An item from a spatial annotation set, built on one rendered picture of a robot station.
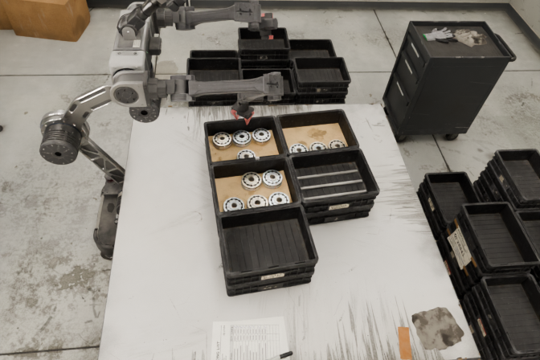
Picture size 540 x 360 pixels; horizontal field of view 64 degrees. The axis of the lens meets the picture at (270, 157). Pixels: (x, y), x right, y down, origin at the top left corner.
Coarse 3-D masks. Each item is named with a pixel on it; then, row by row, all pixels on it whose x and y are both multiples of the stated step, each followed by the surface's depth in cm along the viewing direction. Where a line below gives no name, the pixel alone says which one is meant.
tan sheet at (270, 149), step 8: (272, 136) 242; (232, 144) 236; (272, 144) 238; (216, 152) 231; (224, 152) 232; (232, 152) 232; (256, 152) 233; (264, 152) 234; (272, 152) 234; (216, 160) 228; (224, 160) 228
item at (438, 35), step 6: (432, 30) 314; (438, 30) 316; (444, 30) 315; (450, 30) 315; (426, 36) 309; (432, 36) 309; (438, 36) 309; (444, 36) 310; (450, 36) 310; (444, 42) 307
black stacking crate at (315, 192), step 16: (304, 160) 223; (320, 160) 226; (336, 160) 229; (352, 160) 232; (336, 176) 226; (352, 176) 227; (368, 176) 218; (304, 192) 218; (320, 192) 219; (336, 192) 219; (304, 208) 207; (320, 208) 210
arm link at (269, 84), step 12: (192, 84) 168; (204, 84) 167; (216, 84) 166; (228, 84) 165; (240, 84) 164; (252, 84) 163; (264, 84) 162; (276, 84) 167; (180, 96) 168; (192, 96) 169
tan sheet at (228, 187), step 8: (240, 176) 222; (216, 184) 217; (224, 184) 218; (232, 184) 218; (240, 184) 218; (224, 192) 214; (232, 192) 215; (240, 192) 215; (248, 192) 216; (256, 192) 216; (264, 192) 216; (272, 192) 217; (288, 192) 217; (224, 200) 211
